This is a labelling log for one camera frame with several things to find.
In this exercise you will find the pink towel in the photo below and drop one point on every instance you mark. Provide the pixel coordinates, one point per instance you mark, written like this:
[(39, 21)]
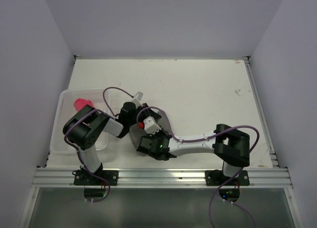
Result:
[(80, 103)]

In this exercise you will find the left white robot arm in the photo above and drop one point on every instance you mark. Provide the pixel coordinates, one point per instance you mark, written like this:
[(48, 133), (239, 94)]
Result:
[(85, 127)]

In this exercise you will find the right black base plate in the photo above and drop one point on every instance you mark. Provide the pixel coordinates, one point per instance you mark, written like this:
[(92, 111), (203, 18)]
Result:
[(216, 178)]

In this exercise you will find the grey towel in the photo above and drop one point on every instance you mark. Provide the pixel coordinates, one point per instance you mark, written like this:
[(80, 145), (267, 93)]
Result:
[(135, 134)]

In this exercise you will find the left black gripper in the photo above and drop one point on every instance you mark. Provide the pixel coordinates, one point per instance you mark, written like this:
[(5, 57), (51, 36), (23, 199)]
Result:
[(147, 111)]

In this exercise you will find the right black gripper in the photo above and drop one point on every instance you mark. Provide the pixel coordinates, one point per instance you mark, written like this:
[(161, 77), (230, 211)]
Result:
[(151, 136)]

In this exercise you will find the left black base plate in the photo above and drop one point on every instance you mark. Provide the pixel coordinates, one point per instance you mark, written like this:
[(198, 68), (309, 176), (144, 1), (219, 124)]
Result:
[(81, 177)]

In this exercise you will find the aluminium mounting rail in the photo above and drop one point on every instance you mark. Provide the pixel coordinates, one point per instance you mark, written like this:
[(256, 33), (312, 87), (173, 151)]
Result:
[(162, 178)]

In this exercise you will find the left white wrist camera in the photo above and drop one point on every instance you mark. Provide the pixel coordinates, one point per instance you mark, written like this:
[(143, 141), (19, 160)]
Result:
[(137, 99)]

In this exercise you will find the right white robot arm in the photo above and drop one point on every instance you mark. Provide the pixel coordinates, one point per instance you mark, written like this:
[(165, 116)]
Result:
[(228, 143)]

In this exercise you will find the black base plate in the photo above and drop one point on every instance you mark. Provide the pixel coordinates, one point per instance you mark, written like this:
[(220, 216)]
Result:
[(216, 178), (81, 177)]

